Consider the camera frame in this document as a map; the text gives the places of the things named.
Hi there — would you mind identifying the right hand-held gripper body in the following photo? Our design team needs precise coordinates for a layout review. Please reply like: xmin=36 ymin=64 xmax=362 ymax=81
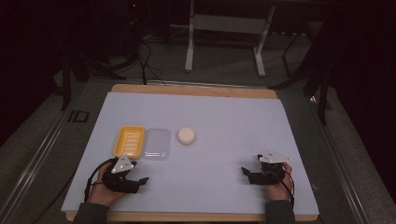
xmin=247 ymin=150 xmax=291 ymax=187

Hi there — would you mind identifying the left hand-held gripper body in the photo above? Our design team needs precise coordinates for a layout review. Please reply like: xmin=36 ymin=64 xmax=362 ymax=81
xmin=102 ymin=154 xmax=140 ymax=194

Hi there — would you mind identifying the person's right hand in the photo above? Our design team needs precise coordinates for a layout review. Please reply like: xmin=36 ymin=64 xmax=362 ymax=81
xmin=265 ymin=161 xmax=295 ymax=202

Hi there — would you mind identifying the person's left hand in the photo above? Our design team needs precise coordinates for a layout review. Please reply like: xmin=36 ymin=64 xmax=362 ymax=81
xmin=88 ymin=161 xmax=129 ymax=208

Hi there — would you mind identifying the yellow soap dish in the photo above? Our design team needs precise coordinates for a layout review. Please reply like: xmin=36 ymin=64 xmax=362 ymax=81
xmin=113 ymin=125 xmax=147 ymax=160

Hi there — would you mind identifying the white table cover sheet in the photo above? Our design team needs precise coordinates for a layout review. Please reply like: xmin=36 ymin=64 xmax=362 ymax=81
xmin=61 ymin=91 xmax=320 ymax=217

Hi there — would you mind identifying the clear plastic lid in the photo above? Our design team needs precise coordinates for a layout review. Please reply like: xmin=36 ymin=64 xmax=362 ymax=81
xmin=142 ymin=128 xmax=172 ymax=161

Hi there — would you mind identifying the round white soap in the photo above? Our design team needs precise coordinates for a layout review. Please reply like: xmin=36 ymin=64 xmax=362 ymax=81
xmin=177 ymin=127 xmax=197 ymax=147

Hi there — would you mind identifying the black angled stand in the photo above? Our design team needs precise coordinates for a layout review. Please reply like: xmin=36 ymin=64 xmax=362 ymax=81
xmin=268 ymin=17 xmax=333 ymax=126

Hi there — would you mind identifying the black tripod stand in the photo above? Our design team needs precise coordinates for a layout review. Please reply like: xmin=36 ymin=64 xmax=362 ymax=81
xmin=60 ymin=0 xmax=148 ymax=112

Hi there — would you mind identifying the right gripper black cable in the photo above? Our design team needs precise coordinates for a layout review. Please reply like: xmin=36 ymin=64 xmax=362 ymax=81
xmin=274 ymin=167 xmax=296 ymax=209

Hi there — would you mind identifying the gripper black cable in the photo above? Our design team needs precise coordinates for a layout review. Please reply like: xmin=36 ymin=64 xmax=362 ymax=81
xmin=274 ymin=167 xmax=296 ymax=209
xmin=83 ymin=158 xmax=117 ymax=203

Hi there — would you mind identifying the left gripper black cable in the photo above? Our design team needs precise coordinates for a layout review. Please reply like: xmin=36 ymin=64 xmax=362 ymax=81
xmin=83 ymin=158 xmax=117 ymax=203

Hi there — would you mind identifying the metal floor rail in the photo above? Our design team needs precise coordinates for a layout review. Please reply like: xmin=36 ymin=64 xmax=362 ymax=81
xmin=0 ymin=90 xmax=82 ymax=224
xmin=306 ymin=95 xmax=373 ymax=224

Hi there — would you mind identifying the black floor cable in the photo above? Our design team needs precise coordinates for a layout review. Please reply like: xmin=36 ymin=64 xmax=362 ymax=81
xmin=136 ymin=38 xmax=167 ymax=86

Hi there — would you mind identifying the white metal stand frame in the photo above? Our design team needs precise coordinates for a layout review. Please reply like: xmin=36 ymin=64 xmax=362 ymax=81
xmin=169 ymin=0 xmax=277 ymax=78

